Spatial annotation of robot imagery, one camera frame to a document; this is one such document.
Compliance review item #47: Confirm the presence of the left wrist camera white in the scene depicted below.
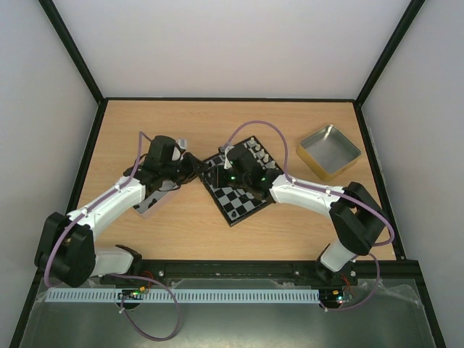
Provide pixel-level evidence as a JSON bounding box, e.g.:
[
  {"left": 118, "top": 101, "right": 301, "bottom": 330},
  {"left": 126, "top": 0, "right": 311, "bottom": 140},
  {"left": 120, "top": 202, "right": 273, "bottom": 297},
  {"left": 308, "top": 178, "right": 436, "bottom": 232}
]
[{"left": 177, "top": 138, "right": 188, "bottom": 150}]

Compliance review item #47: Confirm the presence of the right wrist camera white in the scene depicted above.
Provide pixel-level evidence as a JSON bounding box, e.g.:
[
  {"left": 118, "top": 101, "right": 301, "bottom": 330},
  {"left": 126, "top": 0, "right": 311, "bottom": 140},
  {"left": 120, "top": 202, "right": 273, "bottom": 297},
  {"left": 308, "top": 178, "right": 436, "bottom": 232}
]
[{"left": 219, "top": 145, "right": 234, "bottom": 170}]

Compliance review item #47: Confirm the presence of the yellow empty tin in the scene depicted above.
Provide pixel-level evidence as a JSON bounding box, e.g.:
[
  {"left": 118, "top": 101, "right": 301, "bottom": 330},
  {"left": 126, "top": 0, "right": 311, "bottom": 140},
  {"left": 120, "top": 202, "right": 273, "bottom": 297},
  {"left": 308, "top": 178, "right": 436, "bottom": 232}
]
[{"left": 296, "top": 124, "right": 362, "bottom": 182}]

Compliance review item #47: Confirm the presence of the black grey chess board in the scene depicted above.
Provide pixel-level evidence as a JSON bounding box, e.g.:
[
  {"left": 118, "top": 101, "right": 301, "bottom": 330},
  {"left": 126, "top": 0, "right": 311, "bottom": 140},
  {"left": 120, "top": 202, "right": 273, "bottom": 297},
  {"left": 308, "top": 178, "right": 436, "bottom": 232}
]
[{"left": 200, "top": 136, "right": 283, "bottom": 227}]

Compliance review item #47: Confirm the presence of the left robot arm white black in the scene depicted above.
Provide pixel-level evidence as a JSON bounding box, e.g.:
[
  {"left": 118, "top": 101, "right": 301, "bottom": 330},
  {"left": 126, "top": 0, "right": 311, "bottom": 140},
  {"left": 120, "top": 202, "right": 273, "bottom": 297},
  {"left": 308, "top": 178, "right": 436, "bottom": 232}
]
[{"left": 34, "top": 136, "right": 209, "bottom": 287}]

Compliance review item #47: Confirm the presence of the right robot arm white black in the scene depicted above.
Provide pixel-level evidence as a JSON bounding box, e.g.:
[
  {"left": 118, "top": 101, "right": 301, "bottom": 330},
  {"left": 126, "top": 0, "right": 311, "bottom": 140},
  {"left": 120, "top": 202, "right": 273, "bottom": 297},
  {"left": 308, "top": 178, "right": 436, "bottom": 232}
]
[{"left": 207, "top": 144, "right": 385, "bottom": 284}]

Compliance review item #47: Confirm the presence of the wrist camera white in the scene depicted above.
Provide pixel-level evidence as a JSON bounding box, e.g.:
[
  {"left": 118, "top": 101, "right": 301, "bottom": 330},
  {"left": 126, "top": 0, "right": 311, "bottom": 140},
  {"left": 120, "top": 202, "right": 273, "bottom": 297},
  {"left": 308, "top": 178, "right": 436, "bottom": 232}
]
[
  {"left": 219, "top": 145, "right": 234, "bottom": 170},
  {"left": 177, "top": 138, "right": 188, "bottom": 150}
]

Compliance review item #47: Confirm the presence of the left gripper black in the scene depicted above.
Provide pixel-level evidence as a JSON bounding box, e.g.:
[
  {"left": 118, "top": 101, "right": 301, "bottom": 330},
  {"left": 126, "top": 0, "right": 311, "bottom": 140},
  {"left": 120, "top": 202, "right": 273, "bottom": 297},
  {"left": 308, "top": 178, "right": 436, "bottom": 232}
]
[{"left": 162, "top": 152, "right": 210, "bottom": 186}]

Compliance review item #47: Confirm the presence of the pink tin with black pieces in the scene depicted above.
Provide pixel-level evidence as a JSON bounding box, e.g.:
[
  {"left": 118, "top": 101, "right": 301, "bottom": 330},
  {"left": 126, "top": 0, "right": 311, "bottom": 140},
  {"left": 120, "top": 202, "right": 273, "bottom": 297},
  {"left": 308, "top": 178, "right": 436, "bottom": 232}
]
[{"left": 133, "top": 181, "right": 180, "bottom": 219}]

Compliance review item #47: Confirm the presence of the light blue cable duct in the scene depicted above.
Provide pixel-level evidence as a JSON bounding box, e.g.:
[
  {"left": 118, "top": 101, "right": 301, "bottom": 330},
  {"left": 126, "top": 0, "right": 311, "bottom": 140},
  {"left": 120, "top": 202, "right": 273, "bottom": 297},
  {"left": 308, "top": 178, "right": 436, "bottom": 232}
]
[{"left": 45, "top": 289, "right": 320, "bottom": 304}]

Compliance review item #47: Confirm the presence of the black aluminium frame rail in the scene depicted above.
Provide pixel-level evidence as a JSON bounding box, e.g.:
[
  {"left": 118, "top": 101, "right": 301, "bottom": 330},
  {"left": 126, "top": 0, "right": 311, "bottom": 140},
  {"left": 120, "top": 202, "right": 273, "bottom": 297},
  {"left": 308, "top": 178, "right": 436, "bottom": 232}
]
[{"left": 36, "top": 257, "right": 421, "bottom": 287}]

